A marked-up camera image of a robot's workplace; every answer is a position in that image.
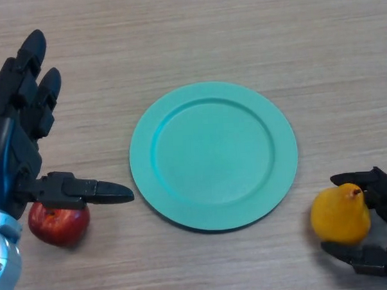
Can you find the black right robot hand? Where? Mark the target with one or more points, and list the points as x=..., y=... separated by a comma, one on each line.
x=381, y=185

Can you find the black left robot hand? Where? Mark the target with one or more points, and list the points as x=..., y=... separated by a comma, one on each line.
x=20, y=152

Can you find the yellow pear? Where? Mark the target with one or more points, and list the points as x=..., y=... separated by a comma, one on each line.
x=339, y=215

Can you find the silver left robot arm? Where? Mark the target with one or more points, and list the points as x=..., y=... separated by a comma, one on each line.
x=5, y=256

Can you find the green round plate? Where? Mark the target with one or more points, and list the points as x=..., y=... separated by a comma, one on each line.
x=213, y=157

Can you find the red apple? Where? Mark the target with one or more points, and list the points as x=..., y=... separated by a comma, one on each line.
x=59, y=226

